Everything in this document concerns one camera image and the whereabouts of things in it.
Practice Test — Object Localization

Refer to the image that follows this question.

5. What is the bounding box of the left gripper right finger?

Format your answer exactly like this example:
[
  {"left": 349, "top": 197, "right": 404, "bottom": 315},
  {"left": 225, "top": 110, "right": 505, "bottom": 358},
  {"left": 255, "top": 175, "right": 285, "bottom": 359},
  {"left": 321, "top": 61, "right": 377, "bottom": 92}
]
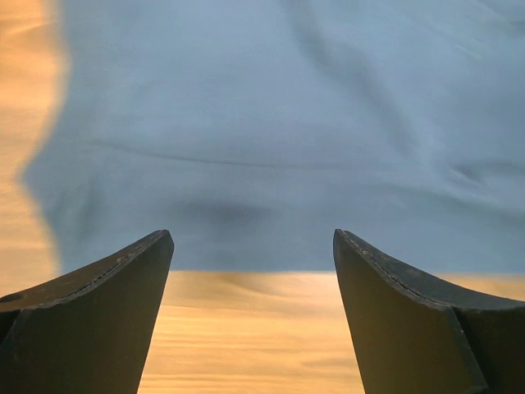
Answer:
[{"left": 333, "top": 230, "right": 524, "bottom": 394}]

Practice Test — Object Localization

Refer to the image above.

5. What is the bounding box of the grey-blue t-shirt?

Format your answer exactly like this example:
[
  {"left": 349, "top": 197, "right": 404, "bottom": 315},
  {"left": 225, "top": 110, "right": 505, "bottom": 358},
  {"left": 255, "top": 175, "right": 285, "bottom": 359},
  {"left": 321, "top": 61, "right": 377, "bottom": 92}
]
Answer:
[{"left": 24, "top": 1, "right": 524, "bottom": 273}]

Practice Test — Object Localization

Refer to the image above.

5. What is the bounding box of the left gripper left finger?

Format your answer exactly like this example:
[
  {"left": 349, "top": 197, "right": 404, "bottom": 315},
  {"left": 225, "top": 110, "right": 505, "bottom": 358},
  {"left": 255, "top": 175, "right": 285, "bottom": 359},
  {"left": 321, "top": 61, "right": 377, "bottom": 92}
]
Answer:
[{"left": 1, "top": 230, "right": 174, "bottom": 394}]

